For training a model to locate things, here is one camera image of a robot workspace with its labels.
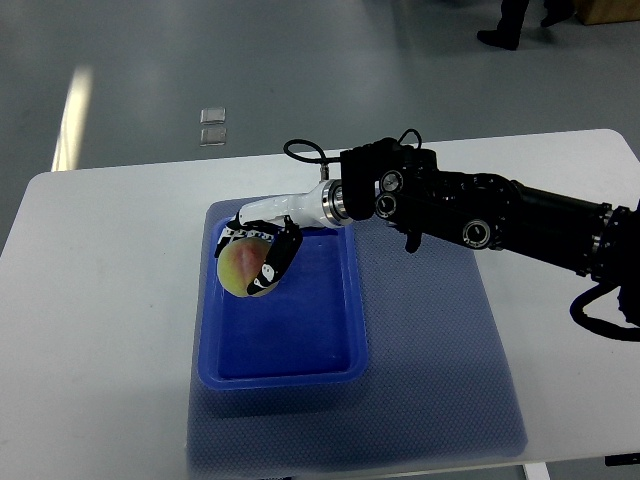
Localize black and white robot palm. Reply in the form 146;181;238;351
214;180;346;295

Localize yellow-red peach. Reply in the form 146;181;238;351
217;237;270;298

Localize blue plastic tray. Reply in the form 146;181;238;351
194;199;368;392

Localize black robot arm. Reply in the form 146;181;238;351
217;138;639;316

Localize lower floor plate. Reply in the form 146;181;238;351
200;125;227;146

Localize floor plate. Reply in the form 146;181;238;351
200;107;226;125
200;125;227;146

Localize upper floor plate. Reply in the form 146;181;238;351
200;107;226;125

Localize blue-grey mesh mat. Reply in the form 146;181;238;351
187;220;527;479

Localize person's dark legs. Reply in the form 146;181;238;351
476;0;575;51

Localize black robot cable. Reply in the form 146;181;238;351
283;138;346;184

